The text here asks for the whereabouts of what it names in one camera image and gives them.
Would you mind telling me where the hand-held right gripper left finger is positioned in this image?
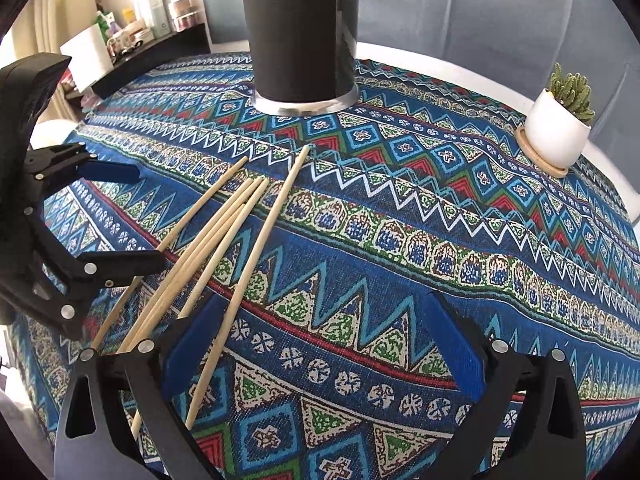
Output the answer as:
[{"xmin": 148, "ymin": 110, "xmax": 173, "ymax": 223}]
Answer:
[{"xmin": 54, "ymin": 294, "xmax": 236, "ymax": 480}]

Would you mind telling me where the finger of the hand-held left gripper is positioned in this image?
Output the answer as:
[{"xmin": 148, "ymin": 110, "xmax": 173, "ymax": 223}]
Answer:
[
  {"xmin": 25, "ymin": 142, "xmax": 142, "ymax": 206},
  {"xmin": 20, "ymin": 204, "xmax": 167, "ymax": 342}
]

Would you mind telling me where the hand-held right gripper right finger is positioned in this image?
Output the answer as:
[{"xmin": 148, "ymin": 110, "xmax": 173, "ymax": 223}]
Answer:
[{"xmin": 422, "ymin": 290, "xmax": 586, "ymax": 480}]

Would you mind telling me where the bunch of wooden chopsticks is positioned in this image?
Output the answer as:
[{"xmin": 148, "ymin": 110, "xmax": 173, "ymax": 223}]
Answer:
[{"xmin": 90, "ymin": 145, "xmax": 312, "ymax": 441}]

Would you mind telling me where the black cylindrical utensil holder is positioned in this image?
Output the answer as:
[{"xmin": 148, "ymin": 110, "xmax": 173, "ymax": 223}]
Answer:
[{"xmin": 239, "ymin": 0, "xmax": 360, "ymax": 113}]

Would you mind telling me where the cream curtain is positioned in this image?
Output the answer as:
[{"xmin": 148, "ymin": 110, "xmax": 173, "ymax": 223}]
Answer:
[{"xmin": 0, "ymin": 0, "xmax": 108, "ymax": 126}]

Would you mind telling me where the small toy car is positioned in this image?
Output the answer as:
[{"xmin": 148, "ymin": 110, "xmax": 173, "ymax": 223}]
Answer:
[{"xmin": 107, "ymin": 30, "xmax": 153, "ymax": 56}]

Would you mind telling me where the black side shelf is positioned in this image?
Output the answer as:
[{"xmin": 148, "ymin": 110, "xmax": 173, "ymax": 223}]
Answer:
[{"xmin": 65, "ymin": 22, "xmax": 211, "ymax": 101}]

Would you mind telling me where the blue patterned tablecloth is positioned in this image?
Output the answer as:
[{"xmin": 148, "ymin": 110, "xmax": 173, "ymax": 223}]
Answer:
[{"xmin": 10, "ymin": 52, "xmax": 640, "ymax": 480}]

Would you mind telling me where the white spray bottle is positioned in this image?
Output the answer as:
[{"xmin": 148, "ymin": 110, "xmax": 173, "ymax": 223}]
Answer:
[{"xmin": 144, "ymin": 0, "xmax": 171, "ymax": 38}]

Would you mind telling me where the pink cosmetic jar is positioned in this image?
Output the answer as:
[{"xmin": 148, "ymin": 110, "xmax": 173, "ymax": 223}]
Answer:
[{"xmin": 170, "ymin": 0, "xmax": 206, "ymax": 31}]

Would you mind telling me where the round wooden coaster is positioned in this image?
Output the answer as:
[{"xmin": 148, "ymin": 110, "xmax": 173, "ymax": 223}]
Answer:
[{"xmin": 516, "ymin": 127, "xmax": 570, "ymax": 178}]

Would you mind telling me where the succulent in white pot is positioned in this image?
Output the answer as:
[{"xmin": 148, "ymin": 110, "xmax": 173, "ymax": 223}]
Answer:
[{"xmin": 525, "ymin": 62, "xmax": 596, "ymax": 168}]

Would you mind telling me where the grey wall cloth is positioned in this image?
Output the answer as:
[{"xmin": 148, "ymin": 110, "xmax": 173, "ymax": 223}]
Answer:
[{"xmin": 197, "ymin": 0, "xmax": 636, "ymax": 116}]

